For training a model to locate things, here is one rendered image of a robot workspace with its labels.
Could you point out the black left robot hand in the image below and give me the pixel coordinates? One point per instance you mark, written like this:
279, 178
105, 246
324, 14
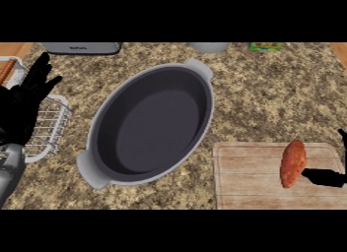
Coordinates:
14, 108

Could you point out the wooden cutting board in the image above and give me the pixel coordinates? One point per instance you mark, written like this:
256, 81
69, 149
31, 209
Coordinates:
259, 177

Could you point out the grey oval pot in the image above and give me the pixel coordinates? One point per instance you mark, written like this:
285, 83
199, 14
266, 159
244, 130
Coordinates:
151, 123

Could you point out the grey appliance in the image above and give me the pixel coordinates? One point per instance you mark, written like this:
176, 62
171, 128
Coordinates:
82, 48

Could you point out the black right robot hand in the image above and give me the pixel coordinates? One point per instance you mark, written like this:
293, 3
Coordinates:
334, 177

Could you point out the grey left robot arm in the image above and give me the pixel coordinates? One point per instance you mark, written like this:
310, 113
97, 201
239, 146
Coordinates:
3, 174

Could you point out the green box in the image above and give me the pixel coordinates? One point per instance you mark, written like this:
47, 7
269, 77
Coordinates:
266, 46

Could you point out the orange sweet potato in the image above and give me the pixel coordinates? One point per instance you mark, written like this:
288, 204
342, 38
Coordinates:
293, 164

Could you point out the pale grey round container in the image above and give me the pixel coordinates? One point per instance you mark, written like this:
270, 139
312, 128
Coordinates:
210, 46

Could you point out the brown wooden stick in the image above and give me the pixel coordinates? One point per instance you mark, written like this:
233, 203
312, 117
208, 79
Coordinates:
4, 73

